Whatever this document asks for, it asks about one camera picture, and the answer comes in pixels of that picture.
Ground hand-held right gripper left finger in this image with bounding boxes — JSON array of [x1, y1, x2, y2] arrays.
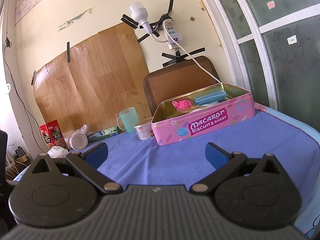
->
[[31, 142, 121, 195]]

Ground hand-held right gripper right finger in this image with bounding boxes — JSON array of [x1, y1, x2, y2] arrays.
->
[[191, 142, 286, 195]]

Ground pink biscuit tin box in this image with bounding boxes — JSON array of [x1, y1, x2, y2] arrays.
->
[[152, 82, 256, 146]]

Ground light blue plastic case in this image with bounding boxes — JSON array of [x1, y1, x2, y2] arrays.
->
[[194, 90, 227, 106]]

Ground pink fluffy plush toy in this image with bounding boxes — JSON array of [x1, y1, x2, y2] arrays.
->
[[172, 100, 193, 112]]

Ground green toothpaste box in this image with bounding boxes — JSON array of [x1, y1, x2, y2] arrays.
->
[[86, 127, 120, 143]]

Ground round container in plastic bag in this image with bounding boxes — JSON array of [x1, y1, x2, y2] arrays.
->
[[65, 124, 89, 151]]

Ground red snack box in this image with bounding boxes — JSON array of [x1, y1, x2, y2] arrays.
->
[[40, 124, 54, 153], [46, 120, 68, 150]]

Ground clear plastic packet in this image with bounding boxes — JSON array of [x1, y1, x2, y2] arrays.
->
[[188, 101, 222, 114]]

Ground mint green plastic mug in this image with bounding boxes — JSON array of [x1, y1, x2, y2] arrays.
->
[[117, 107, 140, 133]]

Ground white round paper tub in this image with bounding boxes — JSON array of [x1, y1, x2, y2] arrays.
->
[[133, 117, 154, 140]]

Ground wood grain vinyl sheet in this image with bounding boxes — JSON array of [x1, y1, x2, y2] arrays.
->
[[33, 22, 153, 142]]

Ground black chair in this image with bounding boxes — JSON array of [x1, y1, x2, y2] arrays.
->
[[0, 130, 16, 230]]

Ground white framed glass door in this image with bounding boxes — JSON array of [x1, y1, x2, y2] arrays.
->
[[192, 0, 320, 120]]

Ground white light bulb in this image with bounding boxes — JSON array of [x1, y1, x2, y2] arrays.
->
[[128, 2, 153, 34]]

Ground white power strip with cable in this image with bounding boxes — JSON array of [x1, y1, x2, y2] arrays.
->
[[164, 22, 222, 83]]

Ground black wall wire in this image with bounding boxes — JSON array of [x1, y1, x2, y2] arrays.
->
[[3, 0, 48, 155]]

